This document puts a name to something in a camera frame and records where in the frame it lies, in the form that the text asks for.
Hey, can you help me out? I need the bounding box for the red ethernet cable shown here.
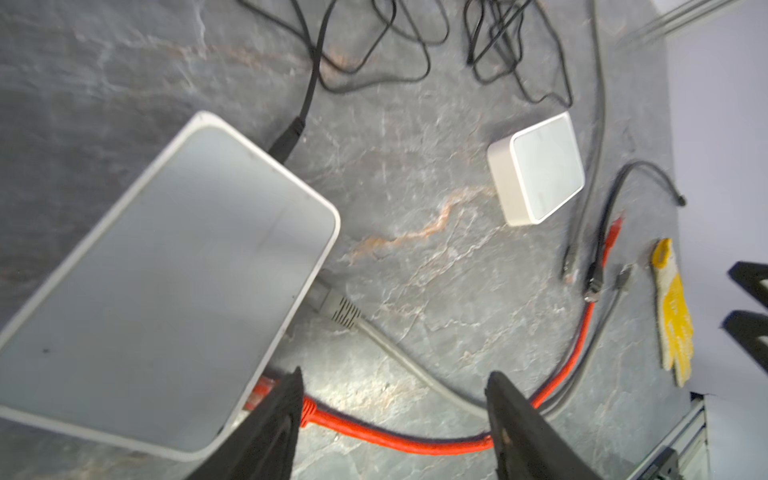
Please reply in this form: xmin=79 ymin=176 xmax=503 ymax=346
xmin=242 ymin=214 xmax=625 ymax=457

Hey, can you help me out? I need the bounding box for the grey cable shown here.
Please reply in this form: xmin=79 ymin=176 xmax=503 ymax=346
xmin=561 ymin=0 xmax=607 ymax=283
xmin=305 ymin=263 xmax=634 ymax=421

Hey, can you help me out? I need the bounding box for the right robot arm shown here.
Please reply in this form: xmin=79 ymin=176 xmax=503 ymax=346
xmin=721 ymin=261 xmax=768 ymax=372

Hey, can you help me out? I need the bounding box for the thick black cable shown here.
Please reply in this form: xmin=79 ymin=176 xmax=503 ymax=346
xmin=583 ymin=160 xmax=688 ymax=304

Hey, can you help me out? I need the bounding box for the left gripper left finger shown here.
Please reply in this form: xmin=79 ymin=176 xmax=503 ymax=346
xmin=189 ymin=368 xmax=304 ymax=480

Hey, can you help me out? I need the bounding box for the yellow work glove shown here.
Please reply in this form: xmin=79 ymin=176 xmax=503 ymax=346
xmin=650 ymin=238 xmax=694 ymax=388

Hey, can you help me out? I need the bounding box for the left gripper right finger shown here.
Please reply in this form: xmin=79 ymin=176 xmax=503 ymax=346
xmin=485 ymin=371 xmax=598 ymax=480

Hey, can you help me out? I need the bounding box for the black thin power cable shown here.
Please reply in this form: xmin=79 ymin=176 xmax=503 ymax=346
xmin=236 ymin=0 xmax=574 ymax=164

